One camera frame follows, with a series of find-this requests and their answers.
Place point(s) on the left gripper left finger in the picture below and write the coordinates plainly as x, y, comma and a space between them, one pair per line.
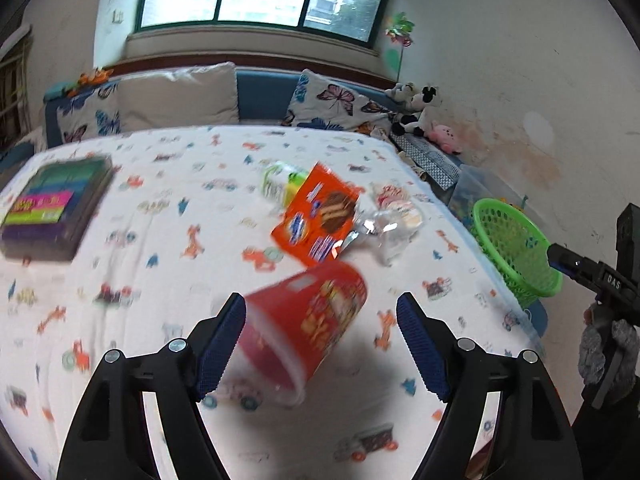
108, 437

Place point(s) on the white red wrapper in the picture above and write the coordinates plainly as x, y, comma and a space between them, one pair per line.
392, 198

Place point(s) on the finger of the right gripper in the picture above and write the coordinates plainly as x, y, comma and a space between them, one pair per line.
562, 259

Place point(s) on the red instant noodle cup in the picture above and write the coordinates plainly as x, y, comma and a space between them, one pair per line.
293, 325

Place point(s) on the patterned grey cloth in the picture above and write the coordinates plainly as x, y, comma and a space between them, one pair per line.
440, 167

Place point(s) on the cow plush toy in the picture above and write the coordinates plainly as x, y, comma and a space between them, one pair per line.
414, 106

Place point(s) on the beige cushion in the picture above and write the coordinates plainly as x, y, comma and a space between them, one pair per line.
190, 96

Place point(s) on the orange snack bag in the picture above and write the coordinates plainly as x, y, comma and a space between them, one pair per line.
315, 224

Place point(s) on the blue sofa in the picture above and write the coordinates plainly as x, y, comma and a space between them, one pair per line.
263, 97

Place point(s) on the left butterfly pillow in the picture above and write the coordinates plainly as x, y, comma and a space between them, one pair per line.
90, 114

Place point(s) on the pinwheel toy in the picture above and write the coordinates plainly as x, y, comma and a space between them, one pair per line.
399, 29

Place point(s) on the clear plastic storage bin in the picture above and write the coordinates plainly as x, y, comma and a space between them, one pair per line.
477, 183

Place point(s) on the butterfly print pillow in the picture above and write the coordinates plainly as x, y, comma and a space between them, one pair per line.
320, 103

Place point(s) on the green plastic mesh basket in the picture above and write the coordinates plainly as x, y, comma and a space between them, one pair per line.
517, 249

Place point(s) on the colourful book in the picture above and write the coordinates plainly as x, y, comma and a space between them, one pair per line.
49, 218

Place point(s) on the pink plush toy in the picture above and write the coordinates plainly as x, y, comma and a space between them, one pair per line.
444, 137

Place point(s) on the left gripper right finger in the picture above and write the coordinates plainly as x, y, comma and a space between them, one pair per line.
532, 435

